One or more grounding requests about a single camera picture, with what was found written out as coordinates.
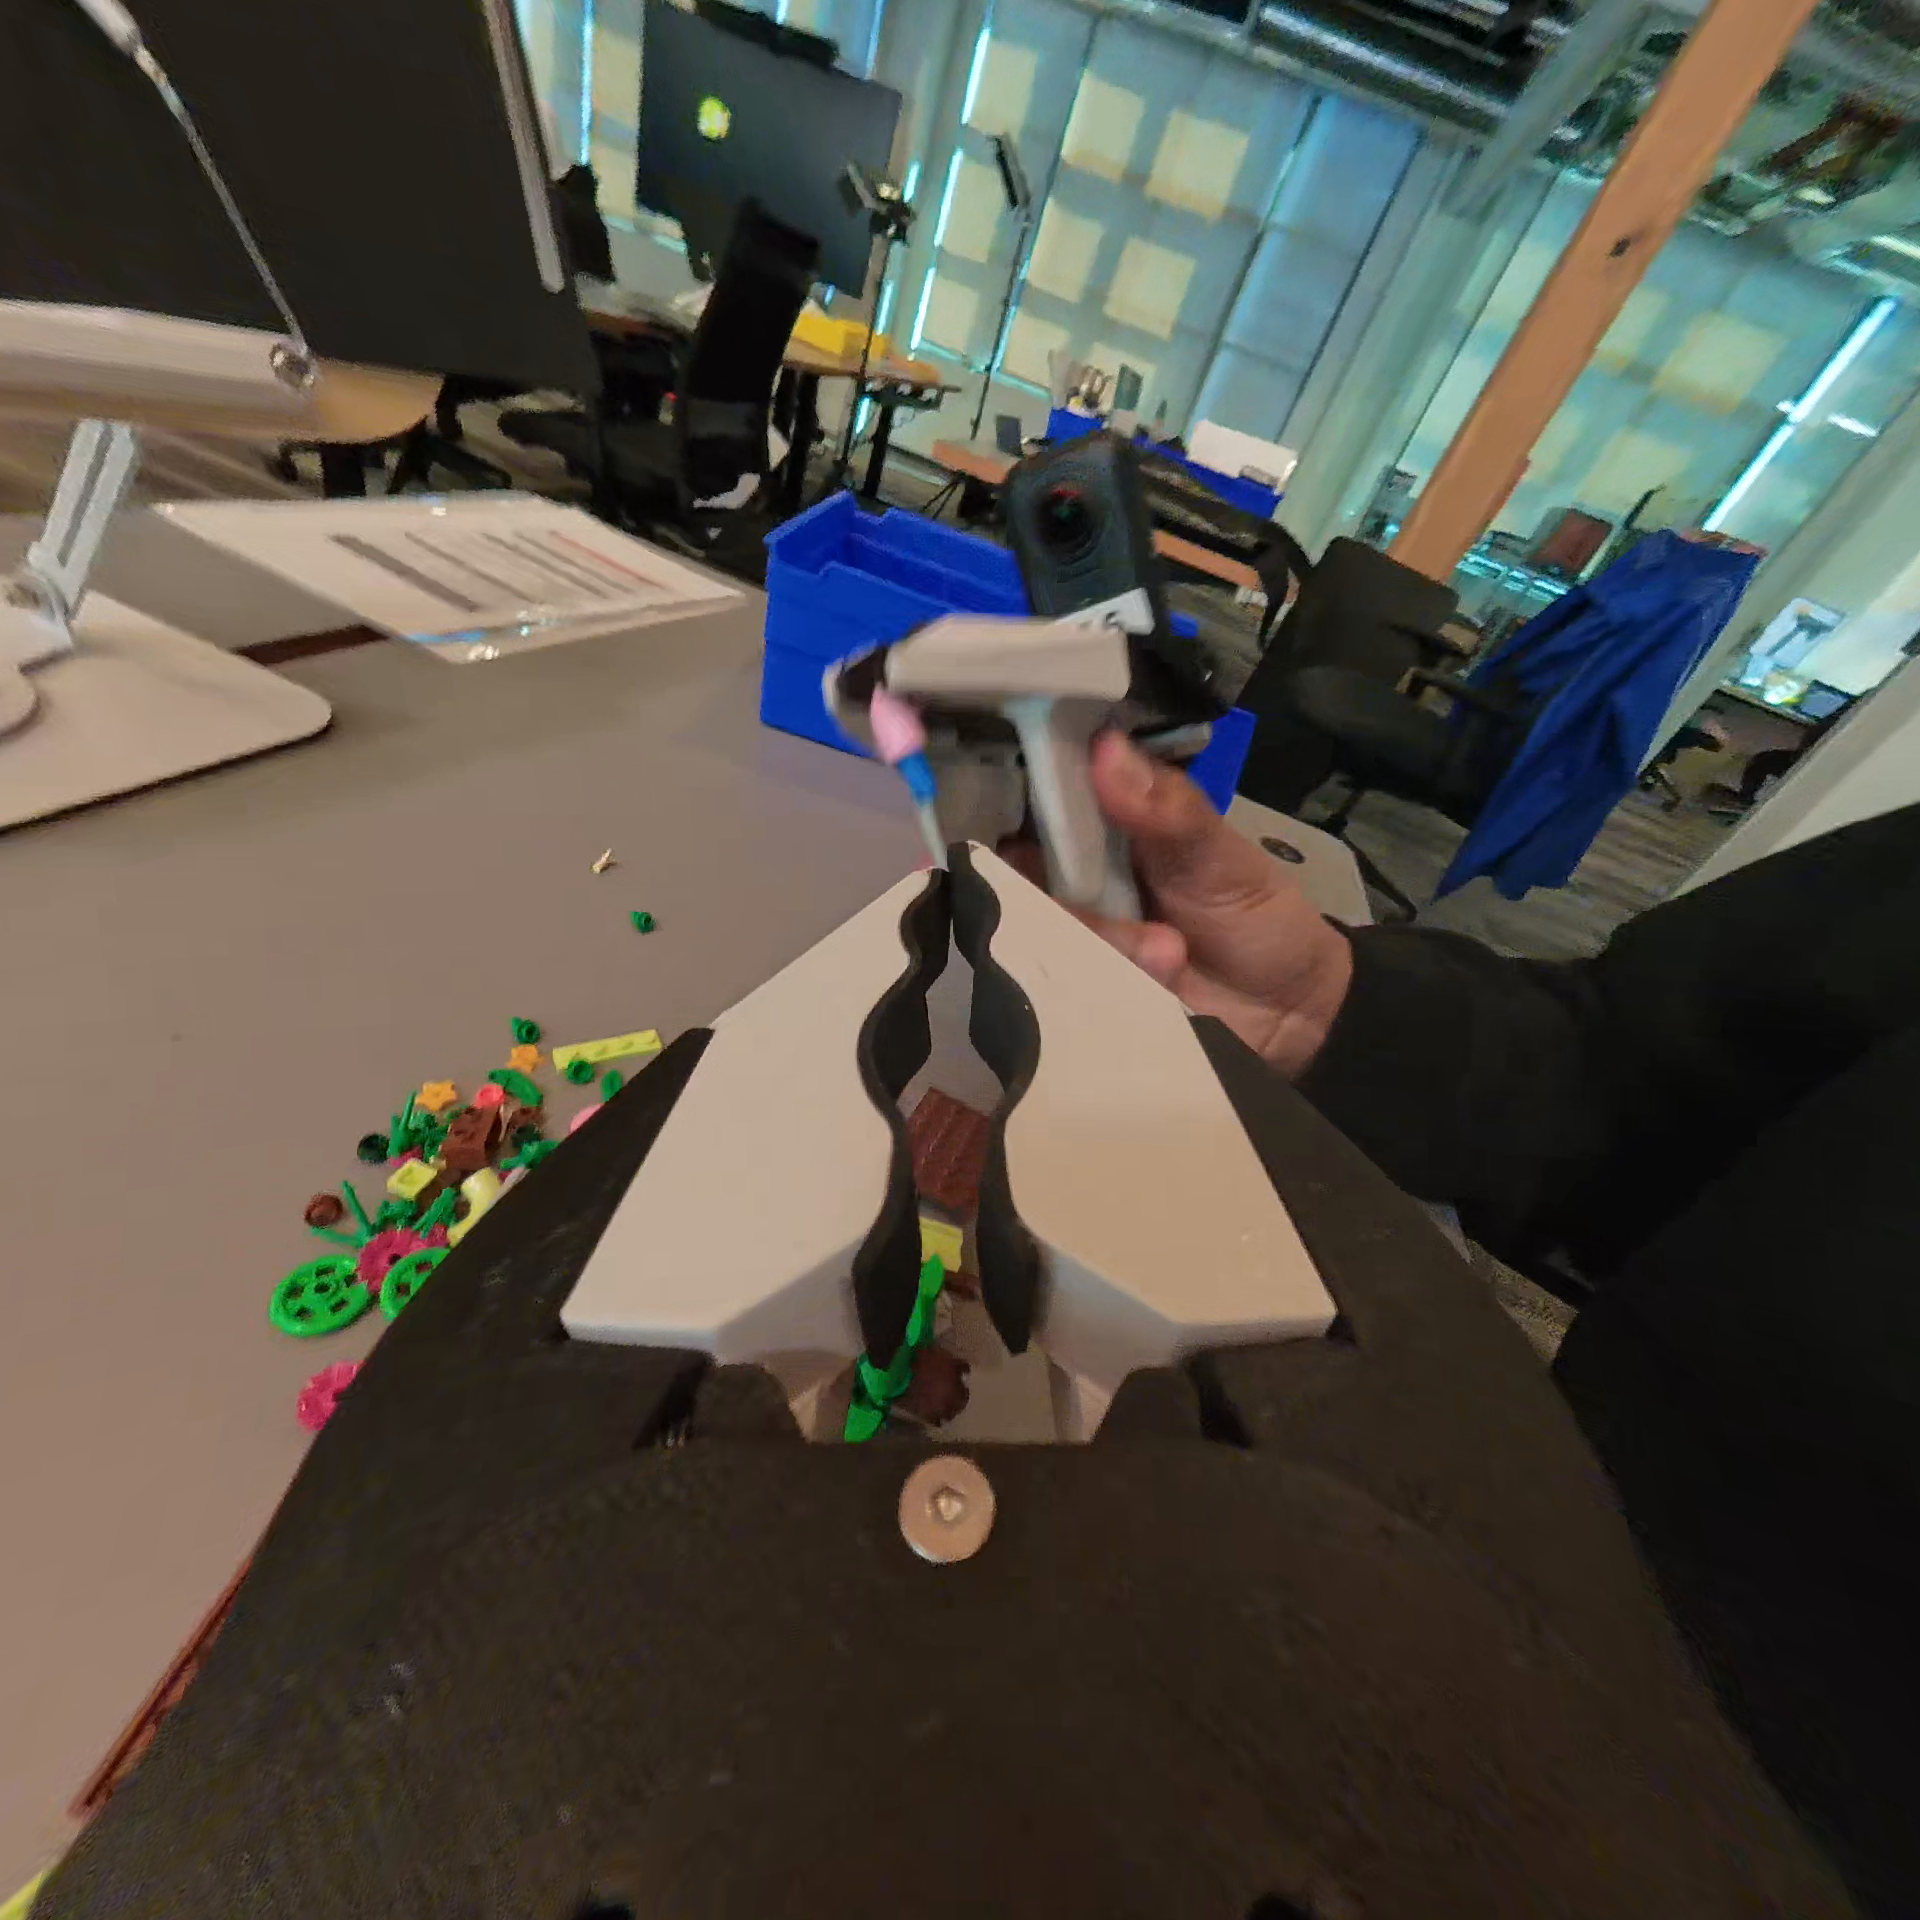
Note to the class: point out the blue plastic bin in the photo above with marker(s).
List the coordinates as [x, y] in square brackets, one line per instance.
[840, 629]

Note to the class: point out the wooden support post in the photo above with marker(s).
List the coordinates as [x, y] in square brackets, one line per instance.
[1605, 270]

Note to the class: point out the pile of toy bricks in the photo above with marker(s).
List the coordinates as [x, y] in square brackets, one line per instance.
[323, 1299]

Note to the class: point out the black computer monitor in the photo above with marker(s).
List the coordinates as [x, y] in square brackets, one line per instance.
[374, 150]

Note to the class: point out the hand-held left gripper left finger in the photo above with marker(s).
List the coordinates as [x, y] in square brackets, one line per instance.
[733, 1184]

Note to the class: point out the yellow storage box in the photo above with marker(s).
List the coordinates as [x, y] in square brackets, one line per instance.
[832, 333]

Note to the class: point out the black camera on stand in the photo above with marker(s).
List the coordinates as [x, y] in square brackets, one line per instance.
[885, 210]

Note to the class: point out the black monitor with yellow logo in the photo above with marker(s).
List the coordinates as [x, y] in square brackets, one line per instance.
[763, 150]

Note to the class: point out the black office chair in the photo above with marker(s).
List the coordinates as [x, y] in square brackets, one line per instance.
[742, 359]
[1348, 661]

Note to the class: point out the white monitor stand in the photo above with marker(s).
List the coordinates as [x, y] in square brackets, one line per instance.
[148, 705]

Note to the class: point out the person's right hand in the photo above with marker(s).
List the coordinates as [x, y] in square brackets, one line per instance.
[1244, 945]

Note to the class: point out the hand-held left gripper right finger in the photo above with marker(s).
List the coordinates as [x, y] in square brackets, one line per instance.
[1171, 1200]

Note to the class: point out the paper sheet in clear holder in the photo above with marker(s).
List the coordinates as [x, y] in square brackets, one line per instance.
[450, 569]

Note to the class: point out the blue cloth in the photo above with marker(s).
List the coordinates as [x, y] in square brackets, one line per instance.
[1605, 690]

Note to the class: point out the person's right forearm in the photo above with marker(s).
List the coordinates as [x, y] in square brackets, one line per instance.
[1621, 1035]

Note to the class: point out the long brown toy plate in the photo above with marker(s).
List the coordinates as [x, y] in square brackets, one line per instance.
[164, 1681]

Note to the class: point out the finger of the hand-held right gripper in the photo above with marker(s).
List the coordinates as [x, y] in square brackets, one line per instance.
[848, 697]
[1004, 661]

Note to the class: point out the white device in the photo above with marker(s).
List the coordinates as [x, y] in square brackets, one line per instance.
[1298, 855]

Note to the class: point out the wooden-top desk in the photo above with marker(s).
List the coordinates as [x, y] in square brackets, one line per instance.
[368, 405]
[869, 382]

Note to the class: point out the person's black jacket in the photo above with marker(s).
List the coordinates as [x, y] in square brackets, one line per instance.
[1769, 1576]

